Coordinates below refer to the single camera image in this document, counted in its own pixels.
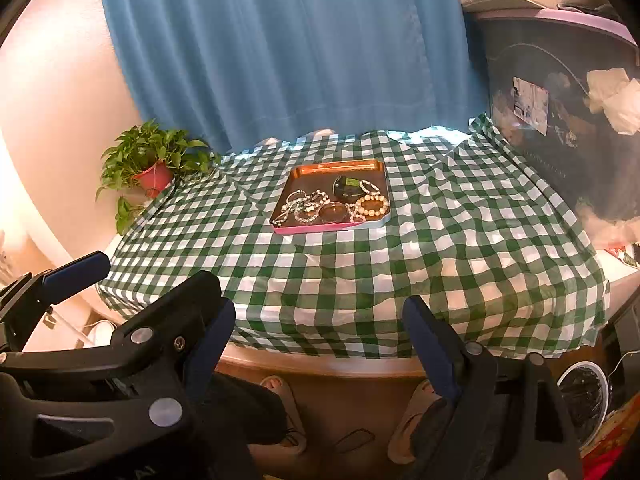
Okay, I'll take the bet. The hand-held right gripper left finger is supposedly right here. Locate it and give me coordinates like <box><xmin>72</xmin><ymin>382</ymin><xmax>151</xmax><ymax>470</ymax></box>
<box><xmin>181</xmin><ymin>299</ymin><xmax>242</xmax><ymax>480</ymax></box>

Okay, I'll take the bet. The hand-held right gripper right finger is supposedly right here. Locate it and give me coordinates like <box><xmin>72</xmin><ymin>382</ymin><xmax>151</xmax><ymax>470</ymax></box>
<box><xmin>402</xmin><ymin>295</ymin><xmax>583</xmax><ymax>480</ymax></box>

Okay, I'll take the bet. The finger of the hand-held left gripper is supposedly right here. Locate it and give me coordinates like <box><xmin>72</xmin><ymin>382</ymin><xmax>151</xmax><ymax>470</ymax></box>
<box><xmin>0</xmin><ymin>251</ymin><xmax>112</xmax><ymax>356</ymax></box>
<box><xmin>0</xmin><ymin>270</ymin><xmax>223</xmax><ymax>432</ymax></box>

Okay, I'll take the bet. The wooden bead bracelet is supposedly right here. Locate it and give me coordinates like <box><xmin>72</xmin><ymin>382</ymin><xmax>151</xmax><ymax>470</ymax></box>
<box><xmin>355</xmin><ymin>194</ymin><xmax>391</xmax><ymax>218</ymax></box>

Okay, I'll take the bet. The white pearl bracelet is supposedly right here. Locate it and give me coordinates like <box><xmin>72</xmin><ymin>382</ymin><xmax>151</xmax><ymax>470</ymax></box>
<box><xmin>272</xmin><ymin>189</ymin><xmax>313</xmax><ymax>226</ymax></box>

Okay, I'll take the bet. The amber bangle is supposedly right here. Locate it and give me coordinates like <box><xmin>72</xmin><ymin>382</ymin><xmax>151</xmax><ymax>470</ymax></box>
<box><xmin>318</xmin><ymin>201</ymin><xmax>351</xmax><ymax>224</ymax></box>

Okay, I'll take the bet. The dark green bangle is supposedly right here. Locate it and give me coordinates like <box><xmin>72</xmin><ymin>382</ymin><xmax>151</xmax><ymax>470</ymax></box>
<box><xmin>332</xmin><ymin>175</ymin><xmax>371</xmax><ymax>200</ymax></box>

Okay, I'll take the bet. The copper metal tray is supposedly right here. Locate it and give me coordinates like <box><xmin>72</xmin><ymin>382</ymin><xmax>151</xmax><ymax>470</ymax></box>
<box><xmin>270</xmin><ymin>159</ymin><xmax>391</xmax><ymax>235</ymax></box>

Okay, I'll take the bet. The person's left leg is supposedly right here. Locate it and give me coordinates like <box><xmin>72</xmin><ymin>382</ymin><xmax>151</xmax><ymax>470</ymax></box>
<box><xmin>200</xmin><ymin>372</ymin><xmax>288</xmax><ymax>480</ymax></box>

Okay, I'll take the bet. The person's leg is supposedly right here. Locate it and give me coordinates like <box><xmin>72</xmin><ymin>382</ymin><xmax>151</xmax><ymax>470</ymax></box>
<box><xmin>400</xmin><ymin>400</ymin><xmax>478</xmax><ymax>480</ymax></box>
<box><xmin>200</xmin><ymin>372</ymin><xmax>288</xmax><ymax>480</ymax></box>

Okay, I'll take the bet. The beige slipper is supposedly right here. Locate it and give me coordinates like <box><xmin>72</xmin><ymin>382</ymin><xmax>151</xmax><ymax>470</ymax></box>
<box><xmin>387</xmin><ymin>379</ymin><xmax>446</xmax><ymax>463</ymax></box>
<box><xmin>260</xmin><ymin>375</ymin><xmax>308</xmax><ymax>456</ymax></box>

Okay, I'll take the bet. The green checkered tablecloth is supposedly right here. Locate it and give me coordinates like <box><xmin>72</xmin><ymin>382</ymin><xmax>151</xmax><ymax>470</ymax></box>
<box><xmin>96</xmin><ymin>114</ymin><xmax>612</xmax><ymax>361</ymax></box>

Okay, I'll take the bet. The person's right leg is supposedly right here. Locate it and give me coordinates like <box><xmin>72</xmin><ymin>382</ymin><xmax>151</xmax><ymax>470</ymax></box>
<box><xmin>400</xmin><ymin>400</ymin><xmax>478</xmax><ymax>480</ymax></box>

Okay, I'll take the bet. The round wooden table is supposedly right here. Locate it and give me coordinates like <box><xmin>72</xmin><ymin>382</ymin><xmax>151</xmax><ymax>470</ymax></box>
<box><xmin>217</xmin><ymin>342</ymin><xmax>431</xmax><ymax>381</ymax></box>

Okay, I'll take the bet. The potted green plant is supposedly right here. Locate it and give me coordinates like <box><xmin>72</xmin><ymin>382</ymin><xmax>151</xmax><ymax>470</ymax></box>
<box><xmin>95</xmin><ymin>119</ymin><xmax>223</xmax><ymax>236</ymax></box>

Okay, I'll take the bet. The white round fan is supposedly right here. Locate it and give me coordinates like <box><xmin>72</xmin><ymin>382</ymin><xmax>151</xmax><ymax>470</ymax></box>
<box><xmin>555</xmin><ymin>360</ymin><xmax>612</xmax><ymax>446</ymax></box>

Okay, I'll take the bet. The black cabinet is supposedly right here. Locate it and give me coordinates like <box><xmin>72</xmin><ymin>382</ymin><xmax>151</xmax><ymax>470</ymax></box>
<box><xmin>600</xmin><ymin>295</ymin><xmax>640</xmax><ymax>391</ymax></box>

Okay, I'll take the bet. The clear storage bin purple lid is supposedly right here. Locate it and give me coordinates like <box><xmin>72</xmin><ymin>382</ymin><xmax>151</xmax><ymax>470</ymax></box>
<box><xmin>462</xmin><ymin>0</ymin><xmax>640</xmax><ymax>251</ymax></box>

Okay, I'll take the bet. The red floral cloth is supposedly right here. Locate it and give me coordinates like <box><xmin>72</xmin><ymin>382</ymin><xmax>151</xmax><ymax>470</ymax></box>
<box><xmin>580</xmin><ymin>405</ymin><xmax>640</xmax><ymax>480</ymax></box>

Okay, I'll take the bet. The red white printed packet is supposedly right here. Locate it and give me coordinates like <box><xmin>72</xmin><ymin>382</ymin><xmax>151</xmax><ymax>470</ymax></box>
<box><xmin>602</xmin><ymin>245</ymin><xmax>640</xmax><ymax>271</ymax></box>

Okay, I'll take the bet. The blue curtain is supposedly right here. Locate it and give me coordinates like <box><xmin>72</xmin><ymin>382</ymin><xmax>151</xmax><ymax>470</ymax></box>
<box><xmin>96</xmin><ymin>0</ymin><xmax>490</xmax><ymax>153</ymax></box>

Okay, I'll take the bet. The white plastic bag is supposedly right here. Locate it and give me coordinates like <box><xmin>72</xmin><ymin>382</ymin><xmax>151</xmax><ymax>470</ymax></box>
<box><xmin>585</xmin><ymin>67</ymin><xmax>640</xmax><ymax>136</ymax></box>

